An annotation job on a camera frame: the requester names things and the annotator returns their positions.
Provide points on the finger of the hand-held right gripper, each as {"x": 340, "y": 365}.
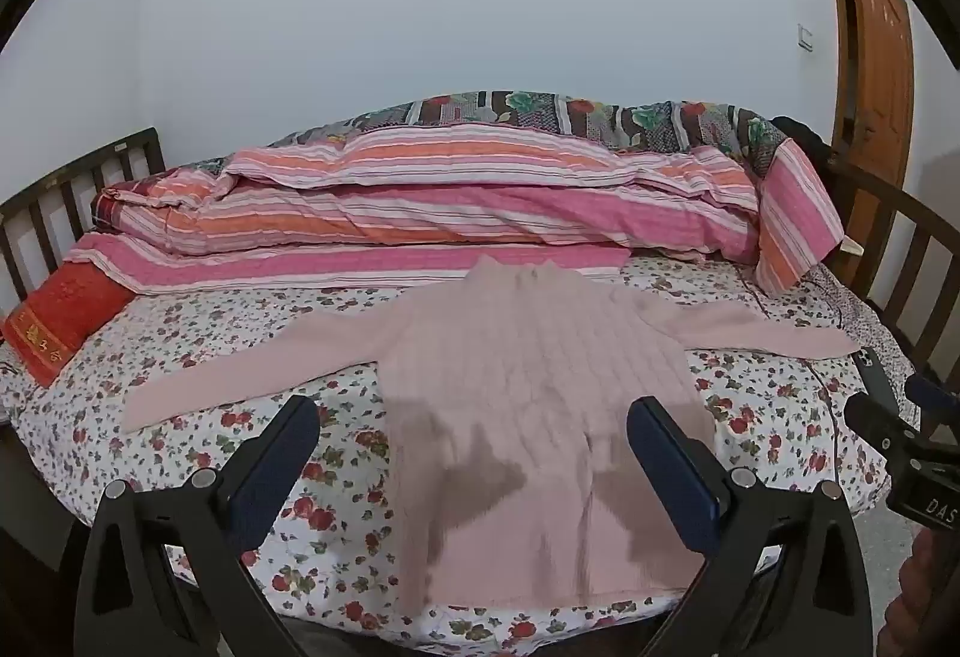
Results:
{"x": 877, "y": 424}
{"x": 930, "y": 391}

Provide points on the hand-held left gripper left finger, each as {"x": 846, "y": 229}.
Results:
{"x": 274, "y": 469}

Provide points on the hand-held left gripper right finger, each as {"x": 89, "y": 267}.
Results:
{"x": 671, "y": 469}

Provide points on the pink knitted sweater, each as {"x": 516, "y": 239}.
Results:
{"x": 517, "y": 372}

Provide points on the person's right hand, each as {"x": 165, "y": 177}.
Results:
{"x": 926, "y": 597}

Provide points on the black smartphone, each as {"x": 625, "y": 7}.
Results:
{"x": 876, "y": 376}

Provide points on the floral bed sheet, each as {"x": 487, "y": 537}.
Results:
{"x": 187, "y": 432}

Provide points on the grey floral cloth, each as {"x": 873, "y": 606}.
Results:
{"x": 862, "y": 316}

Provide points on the dark wooden footboard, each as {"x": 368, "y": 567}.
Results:
{"x": 900, "y": 237}

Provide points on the red embroidered pillow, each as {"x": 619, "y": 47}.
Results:
{"x": 64, "y": 319}

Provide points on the black cloth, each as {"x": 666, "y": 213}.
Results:
{"x": 802, "y": 136}

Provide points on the brown wooden door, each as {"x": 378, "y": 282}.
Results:
{"x": 874, "y": 72}

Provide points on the pink orange striped quilt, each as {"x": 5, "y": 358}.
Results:
{"x": 450, "y": 192}

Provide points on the dark wooden headboard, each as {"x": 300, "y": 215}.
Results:
{"x": 71, "y": 184}

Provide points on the dark floral patchwork quilt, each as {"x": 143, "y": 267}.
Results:
{"x": 570, "y": 113}

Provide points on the white wall switch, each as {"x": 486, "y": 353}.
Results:
{"x": 805, "y": 37}

